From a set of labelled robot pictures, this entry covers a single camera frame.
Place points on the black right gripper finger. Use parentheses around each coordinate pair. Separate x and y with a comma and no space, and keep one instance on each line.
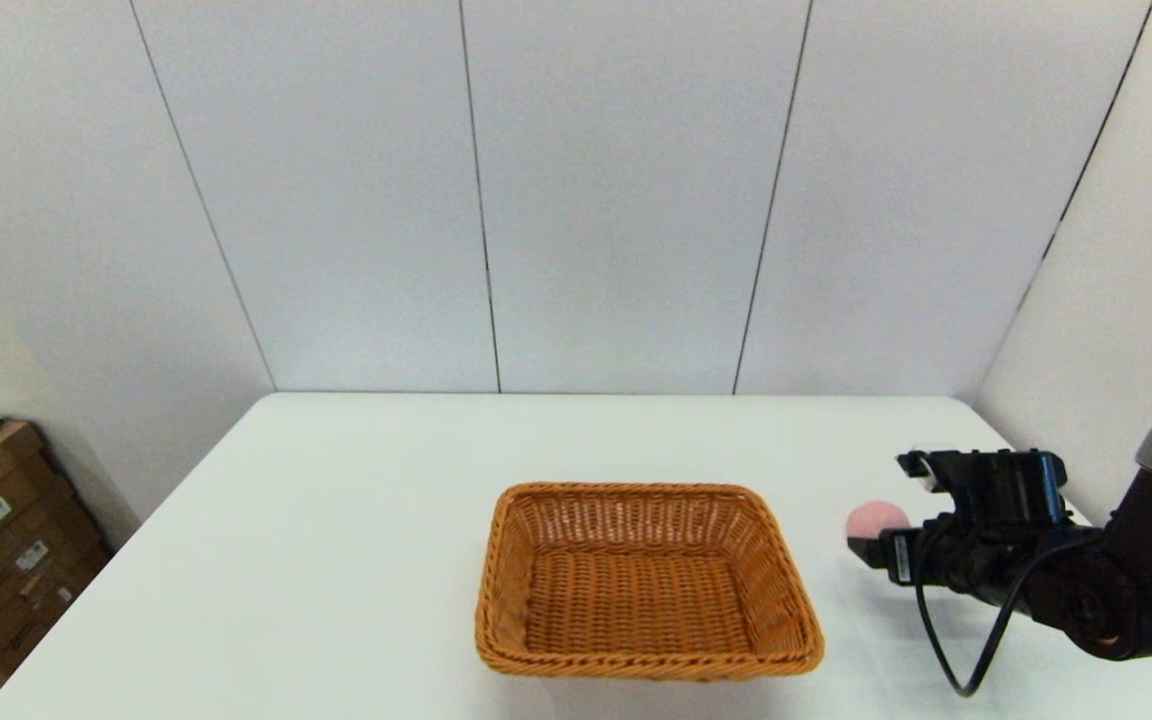
(874,553)

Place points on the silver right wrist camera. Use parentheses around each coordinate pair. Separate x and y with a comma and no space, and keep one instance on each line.
(1006,480)

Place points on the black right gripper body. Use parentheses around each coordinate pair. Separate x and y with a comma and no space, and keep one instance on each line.
(966,560)

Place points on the orange wicker basket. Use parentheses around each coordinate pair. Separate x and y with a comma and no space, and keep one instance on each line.
(636,600)

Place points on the pink plush peach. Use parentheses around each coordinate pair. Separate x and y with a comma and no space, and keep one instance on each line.
(871,518)

